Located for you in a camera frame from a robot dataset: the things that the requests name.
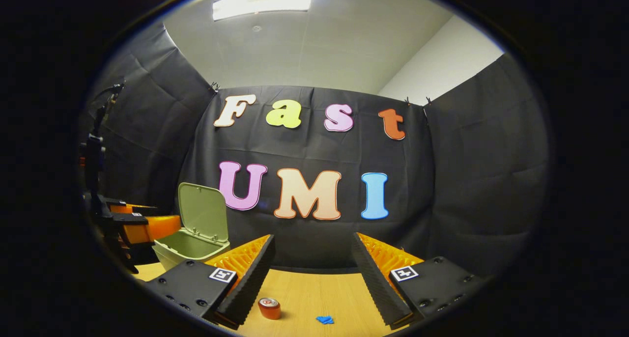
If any red pop can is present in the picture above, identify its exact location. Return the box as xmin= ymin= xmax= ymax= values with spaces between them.
xmin=258 ymin=298 xmax=282 ymax=320

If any black backdrop cloth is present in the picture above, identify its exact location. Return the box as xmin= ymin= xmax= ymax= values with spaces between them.
xmin=81 ymin=23 xmax=548 ymax=279

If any green desktop garbage bin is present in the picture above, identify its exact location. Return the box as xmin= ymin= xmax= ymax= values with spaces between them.
xmin=152 ymin=182 xmax=230 ymax=271

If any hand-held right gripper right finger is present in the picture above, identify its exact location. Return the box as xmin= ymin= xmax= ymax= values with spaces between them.
xmin=351 ymin=232 xmax=492 ymax=329

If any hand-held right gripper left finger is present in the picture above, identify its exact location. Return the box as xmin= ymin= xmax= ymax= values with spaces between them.
xmin=145 ymin=234 xmax=276 ymax=330

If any ceiling light panel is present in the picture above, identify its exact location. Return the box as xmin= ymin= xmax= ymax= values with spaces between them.
xmin=212 ymin=0 xmax=316 ymax=22

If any wooden desktop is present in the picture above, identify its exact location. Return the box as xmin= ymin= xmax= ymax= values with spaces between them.
xmin=133 ymin=261 xmax=413 ymax=337

